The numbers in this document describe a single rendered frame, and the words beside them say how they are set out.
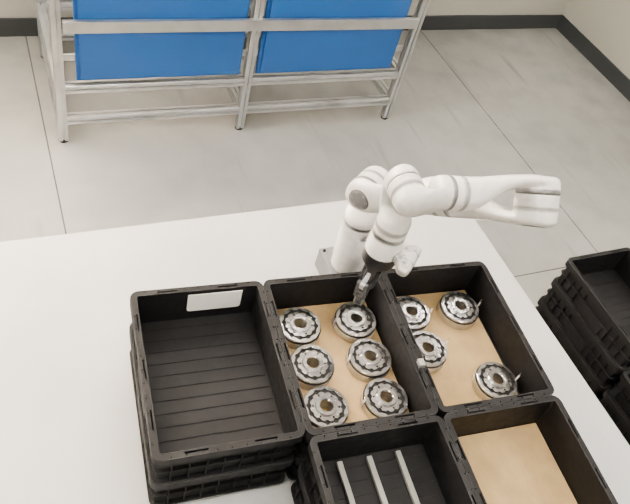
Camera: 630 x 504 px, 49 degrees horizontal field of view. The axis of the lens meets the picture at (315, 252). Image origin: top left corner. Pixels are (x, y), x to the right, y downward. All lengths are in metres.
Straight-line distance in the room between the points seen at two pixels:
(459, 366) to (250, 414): 0.54
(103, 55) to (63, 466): 1.92
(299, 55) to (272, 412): 2.14
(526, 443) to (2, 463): 1.14
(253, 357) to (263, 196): 1.65
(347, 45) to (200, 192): 1.00
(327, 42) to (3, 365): 2.20
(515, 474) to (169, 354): 0.81
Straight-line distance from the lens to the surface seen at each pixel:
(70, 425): 1.65
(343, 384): 1.61
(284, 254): 1.98
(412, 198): 1.29
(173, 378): 1.55
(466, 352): 1.77
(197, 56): 3.19
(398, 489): 1.53
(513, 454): 1.67
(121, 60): 3.12
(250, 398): 1.54
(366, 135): 3.68
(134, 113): 3.30
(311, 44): 3.34
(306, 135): 3.56
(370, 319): 1.70
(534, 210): 1.48
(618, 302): 2.68
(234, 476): 1.49
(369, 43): 3.48
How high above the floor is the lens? 2.16
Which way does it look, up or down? 46 degrees down
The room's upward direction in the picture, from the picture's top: 17 degrees clockwise
